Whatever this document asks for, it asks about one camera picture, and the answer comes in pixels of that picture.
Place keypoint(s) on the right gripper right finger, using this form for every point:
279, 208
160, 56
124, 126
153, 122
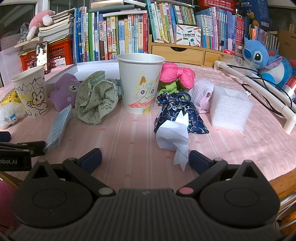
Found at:
209, 171

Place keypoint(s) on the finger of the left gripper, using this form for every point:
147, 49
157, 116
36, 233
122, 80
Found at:
5, 136

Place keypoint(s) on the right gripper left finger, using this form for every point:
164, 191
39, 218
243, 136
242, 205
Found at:
80, 170

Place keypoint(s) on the white fluffy plush toy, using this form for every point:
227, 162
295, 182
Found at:
11, 113

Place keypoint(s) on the white paper origami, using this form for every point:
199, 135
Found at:
173, 135

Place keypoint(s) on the white bubble wrap block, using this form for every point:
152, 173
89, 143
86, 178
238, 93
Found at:
229, 108

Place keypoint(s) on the navy floral drawstring pouch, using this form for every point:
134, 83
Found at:
174, 103

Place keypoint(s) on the green floral cloth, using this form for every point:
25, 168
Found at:
96, 97

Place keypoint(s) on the purple plush toy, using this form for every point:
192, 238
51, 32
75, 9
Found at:
65, 90

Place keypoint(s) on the pink and green flower plush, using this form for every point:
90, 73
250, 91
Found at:
174, 79

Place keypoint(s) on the yellow sequin pouch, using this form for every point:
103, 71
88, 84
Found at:
11, 97

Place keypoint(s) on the paper cup with rabbit drawing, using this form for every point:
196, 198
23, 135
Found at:
31, 88

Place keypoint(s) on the white shallow box tray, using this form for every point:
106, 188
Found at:
82, 71

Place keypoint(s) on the smartphone on stand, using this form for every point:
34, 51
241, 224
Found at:
42, 56

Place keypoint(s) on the red plastic crate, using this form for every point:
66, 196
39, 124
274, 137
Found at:
59, 53

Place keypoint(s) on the paper cup with cat drawing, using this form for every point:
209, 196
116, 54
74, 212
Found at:
139, 75

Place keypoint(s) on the wooden drawer organizer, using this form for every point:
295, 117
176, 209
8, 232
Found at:
185, 54

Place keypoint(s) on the red soda can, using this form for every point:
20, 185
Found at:
290, 88

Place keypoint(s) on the blue Stitch plush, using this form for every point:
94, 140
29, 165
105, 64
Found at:
275, 68

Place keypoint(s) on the stack of paperback books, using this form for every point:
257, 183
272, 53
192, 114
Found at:
62, 26

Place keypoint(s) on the row of upright books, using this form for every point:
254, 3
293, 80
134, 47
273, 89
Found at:
100, 35

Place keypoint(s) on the pink bunny plush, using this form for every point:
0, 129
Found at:
41, 19

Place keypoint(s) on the white patterned box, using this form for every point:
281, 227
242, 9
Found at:
188, 35

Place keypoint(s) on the second row of books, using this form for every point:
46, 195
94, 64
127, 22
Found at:
220, 29

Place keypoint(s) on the red basket on top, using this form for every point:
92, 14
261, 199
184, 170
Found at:
228, 5

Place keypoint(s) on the white PVC pipe frame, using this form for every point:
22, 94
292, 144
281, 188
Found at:
280, 101

